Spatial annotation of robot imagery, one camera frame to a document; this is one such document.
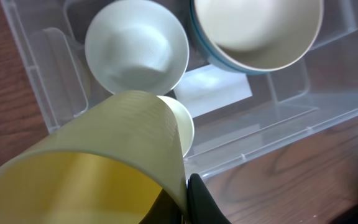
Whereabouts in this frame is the white small bowl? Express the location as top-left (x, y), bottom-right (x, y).
top-left (85, 1), bottom-right (190, 95)

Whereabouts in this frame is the clear plastic storage bin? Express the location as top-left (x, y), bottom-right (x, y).
top-left (1, 0), bottom-right (358, 177)

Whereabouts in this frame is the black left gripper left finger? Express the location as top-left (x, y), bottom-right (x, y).
top-left (139, 190), bottom-right (182, 224)

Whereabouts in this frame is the yellow cup front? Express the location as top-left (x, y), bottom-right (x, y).
top-left (0, 91), bottom-right (188, 223)

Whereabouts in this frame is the white cup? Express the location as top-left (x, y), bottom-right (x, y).
top-left (158, 96), bottom-right (195, 157)

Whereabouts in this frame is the dark blue bowl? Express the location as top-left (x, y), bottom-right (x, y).
top-left (188, 0), bottom-right (269, 75)

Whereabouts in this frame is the white label in bin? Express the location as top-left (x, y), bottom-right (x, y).
top-left (173, 65), bottom-right (252, 118)

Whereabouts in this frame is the beige large bowl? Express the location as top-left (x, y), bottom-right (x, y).
top-left (195, 0), bottom-right (324, 72)

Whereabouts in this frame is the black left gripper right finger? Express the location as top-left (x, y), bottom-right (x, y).
top-left (187, 174), bottom-right (231, 224)

